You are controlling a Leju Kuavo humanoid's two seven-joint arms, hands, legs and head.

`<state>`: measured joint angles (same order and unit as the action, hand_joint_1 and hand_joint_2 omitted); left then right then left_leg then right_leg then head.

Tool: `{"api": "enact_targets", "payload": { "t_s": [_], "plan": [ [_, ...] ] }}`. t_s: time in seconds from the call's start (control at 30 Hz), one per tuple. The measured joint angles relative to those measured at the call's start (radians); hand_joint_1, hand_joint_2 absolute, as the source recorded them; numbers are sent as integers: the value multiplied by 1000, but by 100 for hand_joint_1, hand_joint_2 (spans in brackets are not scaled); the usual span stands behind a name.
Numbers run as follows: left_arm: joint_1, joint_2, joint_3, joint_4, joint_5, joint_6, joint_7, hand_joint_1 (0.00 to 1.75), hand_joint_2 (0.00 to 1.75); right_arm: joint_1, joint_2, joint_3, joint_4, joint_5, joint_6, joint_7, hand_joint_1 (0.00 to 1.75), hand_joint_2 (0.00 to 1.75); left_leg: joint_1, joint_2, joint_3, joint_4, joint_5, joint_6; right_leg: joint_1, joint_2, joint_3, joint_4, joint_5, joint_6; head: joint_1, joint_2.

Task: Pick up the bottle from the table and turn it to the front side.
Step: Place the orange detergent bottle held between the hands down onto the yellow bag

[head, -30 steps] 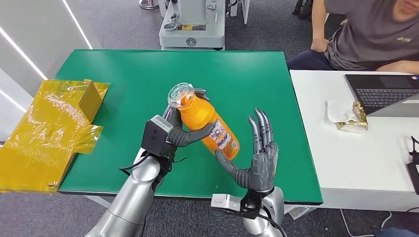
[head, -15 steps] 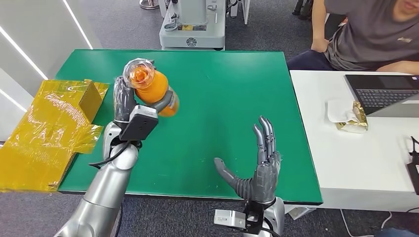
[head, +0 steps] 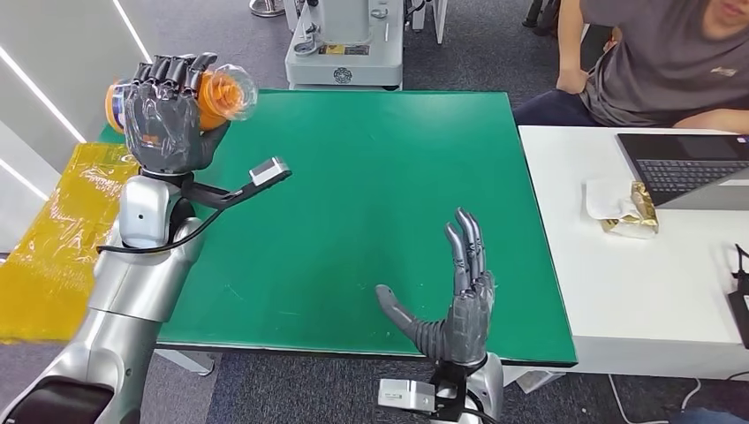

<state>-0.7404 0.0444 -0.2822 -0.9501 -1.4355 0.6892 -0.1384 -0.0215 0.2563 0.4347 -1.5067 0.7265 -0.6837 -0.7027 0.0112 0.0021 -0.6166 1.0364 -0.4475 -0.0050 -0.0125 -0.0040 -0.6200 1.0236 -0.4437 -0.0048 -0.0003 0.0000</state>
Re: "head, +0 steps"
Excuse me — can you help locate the white floor cable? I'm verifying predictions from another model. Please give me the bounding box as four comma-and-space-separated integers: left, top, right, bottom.
606, 374, 703, 424

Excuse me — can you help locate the white paper napkin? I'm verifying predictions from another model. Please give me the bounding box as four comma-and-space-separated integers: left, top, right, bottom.
582, 177, 637, 223

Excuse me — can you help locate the gold foil packet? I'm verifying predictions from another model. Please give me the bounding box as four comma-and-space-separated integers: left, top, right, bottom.
599, 180, 660, 240

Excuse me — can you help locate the grey white machine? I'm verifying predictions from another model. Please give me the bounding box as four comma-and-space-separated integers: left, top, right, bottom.
284, 0, 405, 91

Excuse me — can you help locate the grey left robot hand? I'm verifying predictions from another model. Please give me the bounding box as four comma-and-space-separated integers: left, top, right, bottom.
123, 52, 231, 176

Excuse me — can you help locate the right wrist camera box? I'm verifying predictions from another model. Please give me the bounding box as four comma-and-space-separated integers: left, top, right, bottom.
377, 378, 438, 414

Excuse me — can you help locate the black laptop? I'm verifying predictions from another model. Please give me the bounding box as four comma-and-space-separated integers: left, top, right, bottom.
616, 132, 749, 210

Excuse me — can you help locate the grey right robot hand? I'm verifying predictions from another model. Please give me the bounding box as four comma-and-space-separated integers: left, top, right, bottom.
374, 208, 497, 367

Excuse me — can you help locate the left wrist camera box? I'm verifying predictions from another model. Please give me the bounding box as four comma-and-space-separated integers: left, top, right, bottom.
248, 156, 293, 189

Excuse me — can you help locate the person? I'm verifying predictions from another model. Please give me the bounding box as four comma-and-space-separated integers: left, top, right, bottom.
513, 0, 749, 133

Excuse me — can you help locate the yellow taped cardboard box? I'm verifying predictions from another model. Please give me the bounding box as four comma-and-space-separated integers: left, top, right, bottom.
0, 141, 141, 345

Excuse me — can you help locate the black device with cables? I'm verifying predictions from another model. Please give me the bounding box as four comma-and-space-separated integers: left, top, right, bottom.
726, 242, 749, 350

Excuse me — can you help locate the orange bottle with clear cap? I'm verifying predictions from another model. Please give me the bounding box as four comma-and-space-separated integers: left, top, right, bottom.
105, 63, 259, 136

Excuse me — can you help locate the person's right hand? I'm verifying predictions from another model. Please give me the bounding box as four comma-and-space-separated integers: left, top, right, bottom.
555, 67, 590, 95

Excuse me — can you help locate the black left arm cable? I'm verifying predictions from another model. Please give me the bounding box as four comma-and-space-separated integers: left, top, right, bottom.
96, 185, 260, 256

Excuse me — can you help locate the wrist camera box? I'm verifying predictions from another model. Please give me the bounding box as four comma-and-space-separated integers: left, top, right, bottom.
377, 378, 438, 414
248, 156, 293, 189

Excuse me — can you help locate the chrome stand base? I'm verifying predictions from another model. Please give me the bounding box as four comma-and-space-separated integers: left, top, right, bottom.
248, 0, 286, 18

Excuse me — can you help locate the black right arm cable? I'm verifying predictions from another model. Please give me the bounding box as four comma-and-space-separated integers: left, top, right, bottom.
463, 405, 500, 424

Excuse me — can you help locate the green top table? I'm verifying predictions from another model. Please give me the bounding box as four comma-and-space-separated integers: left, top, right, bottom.
96, 88, 579, 369

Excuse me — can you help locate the white desk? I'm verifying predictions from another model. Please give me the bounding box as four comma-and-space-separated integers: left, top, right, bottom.
518, 125, 749, 382

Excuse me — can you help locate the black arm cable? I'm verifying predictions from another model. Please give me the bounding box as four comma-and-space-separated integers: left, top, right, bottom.
463, 405, 500, 424
96, 185, 260, 256

